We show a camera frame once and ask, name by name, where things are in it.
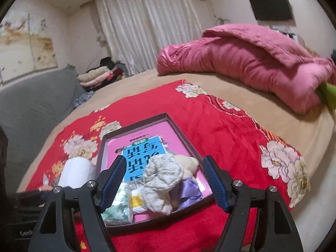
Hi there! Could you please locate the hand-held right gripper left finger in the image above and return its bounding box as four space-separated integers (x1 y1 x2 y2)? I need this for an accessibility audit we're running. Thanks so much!
31 155 128 252

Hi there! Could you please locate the white paper roll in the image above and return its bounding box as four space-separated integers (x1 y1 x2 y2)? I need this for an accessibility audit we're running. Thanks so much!
58 157 97 189

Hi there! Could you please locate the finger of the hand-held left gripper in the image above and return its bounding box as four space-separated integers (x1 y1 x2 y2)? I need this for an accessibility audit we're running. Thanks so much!
16 189 54 208

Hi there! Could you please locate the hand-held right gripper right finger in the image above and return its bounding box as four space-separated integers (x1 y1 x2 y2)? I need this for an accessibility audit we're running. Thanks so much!
203 155 298 252

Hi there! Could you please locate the green white tissue pack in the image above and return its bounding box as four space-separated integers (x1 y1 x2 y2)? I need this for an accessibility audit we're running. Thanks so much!
101 182 134 225

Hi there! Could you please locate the dark brown tray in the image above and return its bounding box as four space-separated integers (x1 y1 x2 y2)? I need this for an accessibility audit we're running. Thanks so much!
95 113 214 227

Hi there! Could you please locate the black garment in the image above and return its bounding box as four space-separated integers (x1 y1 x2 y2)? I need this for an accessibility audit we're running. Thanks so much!
100 57 116 70

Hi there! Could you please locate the blue patterned cloth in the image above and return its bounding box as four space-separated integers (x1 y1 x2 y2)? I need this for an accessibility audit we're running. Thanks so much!
73 91 95 110

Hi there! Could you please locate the green cloth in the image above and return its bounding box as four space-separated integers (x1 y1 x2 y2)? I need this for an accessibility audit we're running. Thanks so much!
316 82 336 111

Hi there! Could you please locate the yellow white barcode packet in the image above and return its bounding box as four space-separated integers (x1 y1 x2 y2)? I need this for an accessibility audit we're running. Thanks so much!
130 184 147 214

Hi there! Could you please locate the dark red cloth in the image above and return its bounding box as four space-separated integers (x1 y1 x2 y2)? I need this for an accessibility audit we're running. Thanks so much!
110 67 125 80

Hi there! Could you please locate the cream plush bear purple ribbon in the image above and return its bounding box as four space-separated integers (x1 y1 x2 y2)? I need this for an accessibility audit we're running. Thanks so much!
168 154 204 208

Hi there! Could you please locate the black television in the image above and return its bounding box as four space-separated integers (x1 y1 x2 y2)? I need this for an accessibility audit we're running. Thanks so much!
248 0 294 21

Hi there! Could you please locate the white floral cloth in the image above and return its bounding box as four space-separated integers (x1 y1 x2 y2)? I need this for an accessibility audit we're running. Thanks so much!
143 154 184 215

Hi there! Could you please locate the white curtain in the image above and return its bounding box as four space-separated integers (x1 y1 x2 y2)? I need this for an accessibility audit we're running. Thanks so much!
94 0 208 76

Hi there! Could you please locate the pink quilt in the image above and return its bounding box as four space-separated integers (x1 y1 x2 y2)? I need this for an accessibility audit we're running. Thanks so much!
157 23 336 114

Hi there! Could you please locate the beige folded garment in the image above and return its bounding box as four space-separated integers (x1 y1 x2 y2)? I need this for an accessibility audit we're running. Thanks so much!
77 67 108 82

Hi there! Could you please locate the pink book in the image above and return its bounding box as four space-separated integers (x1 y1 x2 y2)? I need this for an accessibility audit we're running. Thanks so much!
107 121 208 222

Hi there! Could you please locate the pink folded garment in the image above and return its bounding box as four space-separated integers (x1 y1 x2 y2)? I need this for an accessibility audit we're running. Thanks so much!
80 73 112 88

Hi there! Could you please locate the wall painting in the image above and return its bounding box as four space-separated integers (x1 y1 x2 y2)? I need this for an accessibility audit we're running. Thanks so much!
0 13 59 86

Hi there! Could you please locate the red floral blanket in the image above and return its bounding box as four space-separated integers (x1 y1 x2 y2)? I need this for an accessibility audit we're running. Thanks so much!
17 79 311 252

